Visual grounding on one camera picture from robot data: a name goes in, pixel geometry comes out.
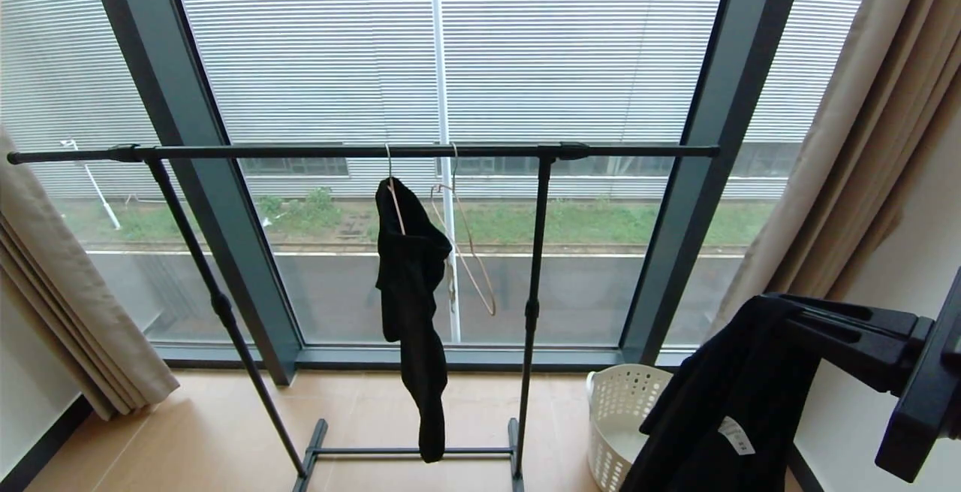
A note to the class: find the pink clothes hanger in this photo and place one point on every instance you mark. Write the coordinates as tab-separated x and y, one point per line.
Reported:
473	252
396	206

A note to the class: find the black clothes rack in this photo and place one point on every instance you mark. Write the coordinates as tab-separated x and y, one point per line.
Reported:
375	152

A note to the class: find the beige curtain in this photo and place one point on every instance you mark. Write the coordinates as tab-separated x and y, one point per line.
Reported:
67	312
863	139

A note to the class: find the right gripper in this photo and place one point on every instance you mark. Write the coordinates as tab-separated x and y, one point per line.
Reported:
927	402

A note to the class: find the black shorts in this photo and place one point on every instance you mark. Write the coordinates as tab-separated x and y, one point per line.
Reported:
413	289

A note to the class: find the white laundry basket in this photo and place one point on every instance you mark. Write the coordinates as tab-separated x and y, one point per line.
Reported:
623	402

